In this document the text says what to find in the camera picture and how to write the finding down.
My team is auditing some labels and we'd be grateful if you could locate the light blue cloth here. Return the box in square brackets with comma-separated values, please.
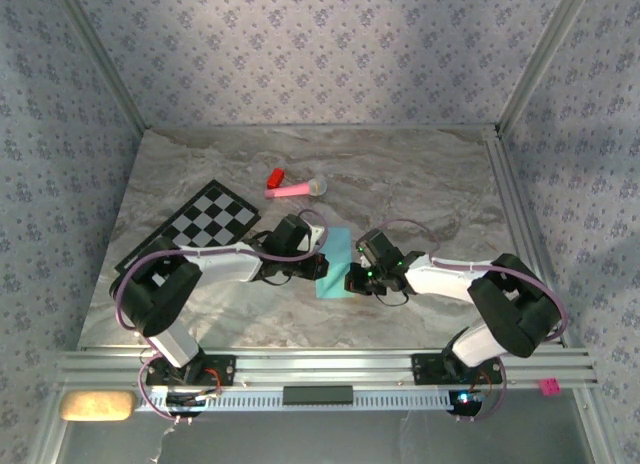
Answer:
[314, 226, 357, 300]

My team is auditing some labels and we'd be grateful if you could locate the pink toy microphone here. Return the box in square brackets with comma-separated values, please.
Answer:
[264, 177, 329, 201]

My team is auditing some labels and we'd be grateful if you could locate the black and white checkerboard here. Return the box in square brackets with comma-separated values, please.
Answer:
[114, 178, 264, 275]

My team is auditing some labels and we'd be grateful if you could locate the black bar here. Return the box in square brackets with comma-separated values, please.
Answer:
[282, 385, 354, 407]

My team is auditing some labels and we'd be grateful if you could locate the right control board with light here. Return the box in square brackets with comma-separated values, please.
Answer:
[449, 389, 489, 406]

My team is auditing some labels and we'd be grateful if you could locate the beige sponge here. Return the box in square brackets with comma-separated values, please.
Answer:
[58, 389, 139, 423]

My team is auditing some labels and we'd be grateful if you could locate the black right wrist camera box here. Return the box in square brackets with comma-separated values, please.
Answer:
[357, 228, 406, 270]

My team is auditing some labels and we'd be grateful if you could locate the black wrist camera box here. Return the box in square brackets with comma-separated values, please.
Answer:
[262, 216, 327, 258]
[357, 228, 406, 270]

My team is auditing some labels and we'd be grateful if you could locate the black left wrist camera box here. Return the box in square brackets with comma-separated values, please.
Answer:
[262, 216, 327, 258]

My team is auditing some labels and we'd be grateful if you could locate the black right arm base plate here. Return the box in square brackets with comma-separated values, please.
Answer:
[410, 352, 504, 386]

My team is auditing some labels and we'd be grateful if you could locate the long aluminium frame rail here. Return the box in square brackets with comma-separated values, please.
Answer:
[54, 348, 599, 390]

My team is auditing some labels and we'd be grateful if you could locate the white slotted cable duct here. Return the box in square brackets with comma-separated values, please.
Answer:
[134, 387, 459, 413]

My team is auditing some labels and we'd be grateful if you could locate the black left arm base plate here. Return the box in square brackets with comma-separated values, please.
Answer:
[145, 354, 237, 388]

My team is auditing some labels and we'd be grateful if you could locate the aluminium side rail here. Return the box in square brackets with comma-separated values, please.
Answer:
[482, 126, 569, 348]

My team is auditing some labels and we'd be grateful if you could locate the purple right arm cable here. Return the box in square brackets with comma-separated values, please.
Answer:
[372, 218, 569, 424]

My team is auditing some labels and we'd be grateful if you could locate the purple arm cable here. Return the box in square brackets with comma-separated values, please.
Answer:
[372, 218, 569, 424]
[114, 208, 331, 425]

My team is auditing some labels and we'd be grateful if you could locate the left control board with wires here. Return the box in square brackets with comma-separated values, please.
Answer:
[164, 389, 224, 409]

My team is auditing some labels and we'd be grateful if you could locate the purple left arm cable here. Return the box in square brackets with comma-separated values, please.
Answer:
[114, 208, 331, 425]

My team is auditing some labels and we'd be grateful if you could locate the aluminium frame leg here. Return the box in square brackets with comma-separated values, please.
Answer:
[574, 388, 619, 464]
[29, 388, 69, 464]

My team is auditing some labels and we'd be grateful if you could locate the aluminium corner post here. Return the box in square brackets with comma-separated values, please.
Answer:
[497, 0, 599, 135]
[49, 0, 151, 133]

